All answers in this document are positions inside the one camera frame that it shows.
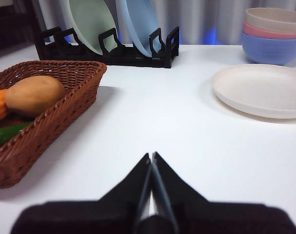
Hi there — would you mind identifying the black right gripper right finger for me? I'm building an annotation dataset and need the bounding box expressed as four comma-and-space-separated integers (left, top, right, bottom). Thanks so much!
151, 151, 296, 234

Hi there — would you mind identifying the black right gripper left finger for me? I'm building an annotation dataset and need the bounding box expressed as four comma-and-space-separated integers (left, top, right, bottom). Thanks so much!
10, 153, 152, 234

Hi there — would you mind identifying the green cucumber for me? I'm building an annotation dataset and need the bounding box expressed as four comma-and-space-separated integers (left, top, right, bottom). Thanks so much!
0, 120, 36, 151

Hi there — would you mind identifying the brown wicker basket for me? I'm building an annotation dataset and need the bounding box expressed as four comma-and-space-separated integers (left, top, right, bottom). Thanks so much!
0, 60, 108, 190

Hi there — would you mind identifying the brown potato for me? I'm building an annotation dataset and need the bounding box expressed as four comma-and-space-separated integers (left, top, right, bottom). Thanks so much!
4, 75, 66, 118

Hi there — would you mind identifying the cream flat plate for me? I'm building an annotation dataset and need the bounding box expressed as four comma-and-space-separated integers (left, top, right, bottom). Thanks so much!
212, 63, 296, 120

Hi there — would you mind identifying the black dish rack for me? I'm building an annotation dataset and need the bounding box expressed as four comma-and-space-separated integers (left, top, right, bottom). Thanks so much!
35, 26, 181, 69

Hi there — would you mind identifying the blue bowl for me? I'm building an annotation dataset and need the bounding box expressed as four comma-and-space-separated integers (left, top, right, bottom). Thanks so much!
240, 32, 296, 66

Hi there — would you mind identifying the pink bowl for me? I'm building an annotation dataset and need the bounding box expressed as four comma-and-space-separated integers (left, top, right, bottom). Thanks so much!
242, 21, 296, 40

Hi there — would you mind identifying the pale green plate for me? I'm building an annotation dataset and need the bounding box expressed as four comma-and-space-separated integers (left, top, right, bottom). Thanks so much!
68, 0, 120, 56

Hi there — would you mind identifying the light blue plate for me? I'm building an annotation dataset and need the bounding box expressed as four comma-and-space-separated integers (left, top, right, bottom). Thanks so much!
114, 0, 161, 58

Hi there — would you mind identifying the grey pleated curtain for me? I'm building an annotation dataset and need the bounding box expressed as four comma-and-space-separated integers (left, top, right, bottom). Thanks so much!
31, 0, 296, 46

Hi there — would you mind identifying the beige bowl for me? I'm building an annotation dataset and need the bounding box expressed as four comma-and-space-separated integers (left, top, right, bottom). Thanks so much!
243, 7, 296, 33

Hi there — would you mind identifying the black metal shelf frame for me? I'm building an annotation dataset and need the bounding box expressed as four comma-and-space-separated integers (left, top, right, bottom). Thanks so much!
0, 0, 45, 53

